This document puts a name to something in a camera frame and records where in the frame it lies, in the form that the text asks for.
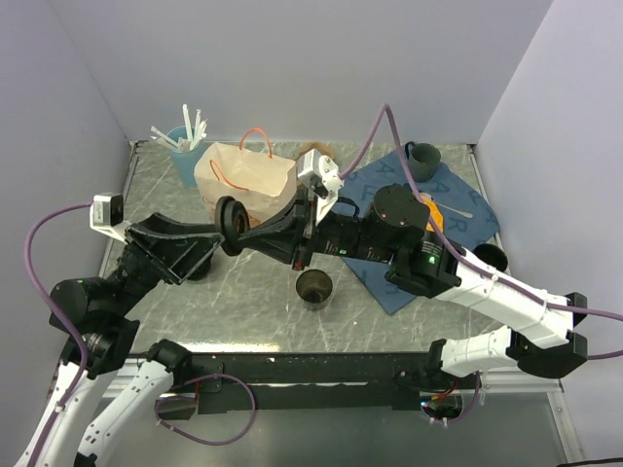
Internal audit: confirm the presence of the dark takeout coffee cup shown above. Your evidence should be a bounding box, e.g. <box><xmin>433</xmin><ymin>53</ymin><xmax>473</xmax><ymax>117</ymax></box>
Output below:
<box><xmin>295</xmin><ymin>269</ymin><xmax>334</xmax><ymax>311</ymax></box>

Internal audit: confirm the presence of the blue letter-print cloth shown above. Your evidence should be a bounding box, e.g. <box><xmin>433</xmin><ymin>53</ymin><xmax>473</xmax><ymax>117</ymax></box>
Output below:
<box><xmin>340</xmin><ymin>151</ymin><xmax>499</xmax><ymax>315</ymax></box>

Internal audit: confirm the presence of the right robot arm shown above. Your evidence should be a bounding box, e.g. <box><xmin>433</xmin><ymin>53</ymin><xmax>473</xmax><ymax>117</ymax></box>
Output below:
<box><xmin>237</xmin><ymin>184</ymin><xmax>588</xmax><ymax>388</ymax></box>

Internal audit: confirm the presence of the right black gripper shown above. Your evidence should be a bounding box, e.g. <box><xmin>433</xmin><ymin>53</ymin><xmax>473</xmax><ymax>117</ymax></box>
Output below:
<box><xmin>238</xmin><ymin>185</ymin><xmax>396</xmax><ymax>269</ymax></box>

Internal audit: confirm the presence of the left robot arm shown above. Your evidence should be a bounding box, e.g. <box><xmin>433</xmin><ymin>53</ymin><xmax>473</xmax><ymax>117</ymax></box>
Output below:
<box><xmin>17</xmin><ymin>206</ymin><xmax>224</xmax><ymax>466</ymax></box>

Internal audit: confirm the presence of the white wrapped straw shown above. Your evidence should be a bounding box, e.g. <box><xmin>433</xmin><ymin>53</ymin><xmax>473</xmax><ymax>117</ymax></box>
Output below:
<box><xmin>150</xmin><ymin>126</ymin><xmax>179</xmax><ymax>151</ymax></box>
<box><xmin>190</xmin><ymin>109</ymin><xmax>205</xmax><ymax>150</ymax></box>
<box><xmin>182</xmin><ymin>103</ymin><xmax>194</xmax><ymax>147</ymax></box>

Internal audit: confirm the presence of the stack of black lids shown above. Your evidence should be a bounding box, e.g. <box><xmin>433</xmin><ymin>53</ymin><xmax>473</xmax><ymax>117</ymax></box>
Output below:
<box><xmin>187</xmin><ymin>259</ymin><xmax>211</xmax><ymax>282</ymax></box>

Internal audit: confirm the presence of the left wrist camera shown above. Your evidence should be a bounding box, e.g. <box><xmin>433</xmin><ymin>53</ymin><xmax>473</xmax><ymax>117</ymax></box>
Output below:
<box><xmin>90</xmin><ymin>193</ymin><xmax>128</xmax><ymax>242</ymax></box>

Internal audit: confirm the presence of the orange dotted plate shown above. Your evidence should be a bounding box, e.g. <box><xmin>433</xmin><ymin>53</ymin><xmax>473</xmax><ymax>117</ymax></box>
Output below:
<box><xmin>421</xmin><ymin>193</ymin><xmax>444</xmax><ymax>232</ymax></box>

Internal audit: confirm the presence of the black coffee cup lid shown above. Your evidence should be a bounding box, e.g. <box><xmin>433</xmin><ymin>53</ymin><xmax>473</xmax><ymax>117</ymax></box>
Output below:
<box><xmin>214</xmin><ymin>196</ymin><xmax>250</xmax><ymax>257</ymax></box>

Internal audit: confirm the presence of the black mounting base rail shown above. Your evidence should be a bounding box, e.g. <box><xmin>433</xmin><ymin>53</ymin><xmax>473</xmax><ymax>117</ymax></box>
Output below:
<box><xmin>133</xmin><ymin>350</ymin><xmax>483</xmax><ymax>415</ymax></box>

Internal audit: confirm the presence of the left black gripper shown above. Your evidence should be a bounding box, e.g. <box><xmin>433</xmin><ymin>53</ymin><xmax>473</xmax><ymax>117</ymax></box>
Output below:
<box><xmin>109</xmin><ymin>209</ymin><xmax>232</xmax><ymax>316</ymax></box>

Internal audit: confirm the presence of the brown paper takeout bag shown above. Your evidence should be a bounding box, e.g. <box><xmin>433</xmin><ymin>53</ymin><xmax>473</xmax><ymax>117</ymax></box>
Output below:
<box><xmin>194</xmin><ymin>141</ymin><xmax>297</xmax><ymax>227</ymax></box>

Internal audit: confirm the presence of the blue plastic cup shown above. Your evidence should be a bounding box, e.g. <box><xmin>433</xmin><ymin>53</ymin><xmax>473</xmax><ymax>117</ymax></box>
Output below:
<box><xmin>168</xmin><ymin>140</ymin><xmax>208</xmax><ymax>188</ymax></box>

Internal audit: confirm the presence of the dark green mug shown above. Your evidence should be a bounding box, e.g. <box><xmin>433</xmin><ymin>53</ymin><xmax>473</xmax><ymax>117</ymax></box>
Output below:
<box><xmin>405</xmin><ymin>141</ymin><xmax>441</xmax><ymax>183</ymax></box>

